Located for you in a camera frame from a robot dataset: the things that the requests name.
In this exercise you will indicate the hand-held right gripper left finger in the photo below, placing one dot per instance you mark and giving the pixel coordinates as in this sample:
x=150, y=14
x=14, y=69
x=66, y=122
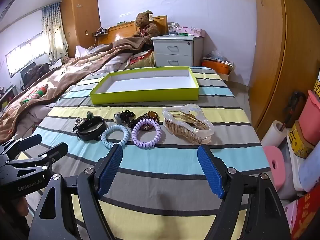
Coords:
x=110, y=171

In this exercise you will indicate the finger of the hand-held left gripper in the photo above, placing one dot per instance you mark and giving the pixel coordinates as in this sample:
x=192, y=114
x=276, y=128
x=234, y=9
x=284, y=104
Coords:
x=53, y=152
x=25, y=143

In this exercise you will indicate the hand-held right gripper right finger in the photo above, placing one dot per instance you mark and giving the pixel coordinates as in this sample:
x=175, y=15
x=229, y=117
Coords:
x=210, y=172

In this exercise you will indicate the black wristband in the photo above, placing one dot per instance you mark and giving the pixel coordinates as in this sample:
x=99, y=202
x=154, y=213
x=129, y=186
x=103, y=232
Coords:
x=90, y=136

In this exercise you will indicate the large clear hair claw clip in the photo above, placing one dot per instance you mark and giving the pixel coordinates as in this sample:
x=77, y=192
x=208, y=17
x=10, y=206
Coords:
x=180, y=131

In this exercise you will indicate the brown beaded hair clip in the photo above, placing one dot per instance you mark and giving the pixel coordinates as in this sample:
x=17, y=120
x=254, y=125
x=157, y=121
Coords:
x=147, y=116

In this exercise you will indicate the lime green shallow box tray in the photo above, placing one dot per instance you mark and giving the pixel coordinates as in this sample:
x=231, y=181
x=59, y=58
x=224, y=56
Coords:
x=150, y=80

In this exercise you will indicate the striped bed sheet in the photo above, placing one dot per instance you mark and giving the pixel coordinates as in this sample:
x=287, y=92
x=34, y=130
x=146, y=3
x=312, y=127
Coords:
x=160, y=162

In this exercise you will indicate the red green striped cloth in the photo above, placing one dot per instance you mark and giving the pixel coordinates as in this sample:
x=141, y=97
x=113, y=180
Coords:
x=35, y=93

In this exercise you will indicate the pink plastic stool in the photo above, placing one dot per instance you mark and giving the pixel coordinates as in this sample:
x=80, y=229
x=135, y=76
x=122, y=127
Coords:
x=268, y=160

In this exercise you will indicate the dark chair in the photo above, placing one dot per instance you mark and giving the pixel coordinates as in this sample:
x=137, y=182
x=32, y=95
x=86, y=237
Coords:
x=35, y=73

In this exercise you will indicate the white paper roll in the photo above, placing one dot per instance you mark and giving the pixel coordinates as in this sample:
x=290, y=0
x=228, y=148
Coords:
x=272, y=135

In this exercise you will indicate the brown fleece blanket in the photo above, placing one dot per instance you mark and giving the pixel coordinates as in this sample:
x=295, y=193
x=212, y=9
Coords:
x=75, y=65

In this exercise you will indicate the window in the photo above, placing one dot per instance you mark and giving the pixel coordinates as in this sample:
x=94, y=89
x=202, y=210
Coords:
x=25, y=52

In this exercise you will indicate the yellow printed tin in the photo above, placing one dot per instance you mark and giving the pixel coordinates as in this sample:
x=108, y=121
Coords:
x=298, y=142

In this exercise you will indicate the orange box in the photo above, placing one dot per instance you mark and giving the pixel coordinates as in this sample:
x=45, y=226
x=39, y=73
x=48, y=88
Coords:
x=215, y=67

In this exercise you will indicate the red printed box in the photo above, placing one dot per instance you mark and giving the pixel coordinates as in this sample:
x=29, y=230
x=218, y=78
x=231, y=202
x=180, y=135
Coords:
x=307, y=217

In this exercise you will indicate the pink plastic bucket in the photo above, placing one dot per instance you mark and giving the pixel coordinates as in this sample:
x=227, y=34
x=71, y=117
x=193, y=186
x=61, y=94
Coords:
x=310, y=120

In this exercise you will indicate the red and gold pillow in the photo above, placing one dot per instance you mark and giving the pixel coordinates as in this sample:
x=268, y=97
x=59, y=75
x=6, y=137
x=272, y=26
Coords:
x=140, y=61

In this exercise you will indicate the clear plastic bag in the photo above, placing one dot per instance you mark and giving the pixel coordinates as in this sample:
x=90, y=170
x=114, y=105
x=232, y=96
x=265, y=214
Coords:
x=220, y=56

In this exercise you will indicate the patterned curtain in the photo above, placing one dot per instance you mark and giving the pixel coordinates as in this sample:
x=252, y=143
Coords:
x=53, y=30

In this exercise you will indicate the power strip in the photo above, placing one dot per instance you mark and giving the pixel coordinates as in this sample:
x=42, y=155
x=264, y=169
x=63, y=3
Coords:
x=101, y=31

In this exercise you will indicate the grey two-drawer nightstand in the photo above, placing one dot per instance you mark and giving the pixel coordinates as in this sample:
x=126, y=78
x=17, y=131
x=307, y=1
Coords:
x=172, y=47

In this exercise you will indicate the large wooden sliding wardrobe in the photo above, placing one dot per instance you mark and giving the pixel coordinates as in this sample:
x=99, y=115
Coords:
x=275, y=55

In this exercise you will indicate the yellow printed box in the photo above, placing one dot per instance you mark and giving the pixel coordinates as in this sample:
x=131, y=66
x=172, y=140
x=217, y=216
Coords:
x=317, y=87

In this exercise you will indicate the tall wooden wardrobe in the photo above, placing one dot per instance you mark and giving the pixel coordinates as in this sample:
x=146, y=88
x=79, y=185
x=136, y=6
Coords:
x=80, y=17

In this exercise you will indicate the wooden headboard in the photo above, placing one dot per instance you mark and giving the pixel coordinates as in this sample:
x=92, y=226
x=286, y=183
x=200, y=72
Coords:
x=122, y=30

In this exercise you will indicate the pink floral tissue box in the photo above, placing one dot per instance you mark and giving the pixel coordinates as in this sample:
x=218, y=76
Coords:
x=192, y=31

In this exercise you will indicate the brown teddy bear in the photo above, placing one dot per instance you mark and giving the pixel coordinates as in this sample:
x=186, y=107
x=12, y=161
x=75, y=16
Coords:
x=146, y=22

